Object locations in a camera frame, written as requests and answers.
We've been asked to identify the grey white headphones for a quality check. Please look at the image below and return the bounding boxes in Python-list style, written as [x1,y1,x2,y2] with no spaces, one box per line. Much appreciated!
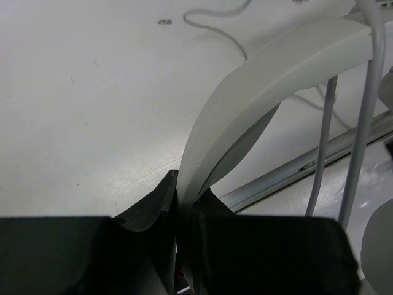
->
[176,15,393,295]

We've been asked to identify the grey headphone cable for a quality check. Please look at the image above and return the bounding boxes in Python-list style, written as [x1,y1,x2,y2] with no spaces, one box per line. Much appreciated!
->
[183,0,386,228]

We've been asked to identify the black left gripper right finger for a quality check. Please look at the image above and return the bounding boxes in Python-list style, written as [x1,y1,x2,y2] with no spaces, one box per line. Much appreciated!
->
[181,191,360,294]

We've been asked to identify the aluminium front rail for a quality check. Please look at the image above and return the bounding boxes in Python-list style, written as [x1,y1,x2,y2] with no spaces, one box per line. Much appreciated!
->
[219,111,392,213]

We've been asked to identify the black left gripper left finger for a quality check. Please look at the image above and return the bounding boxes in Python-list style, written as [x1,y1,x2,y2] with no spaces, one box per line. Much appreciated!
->
[1,170,178,294]

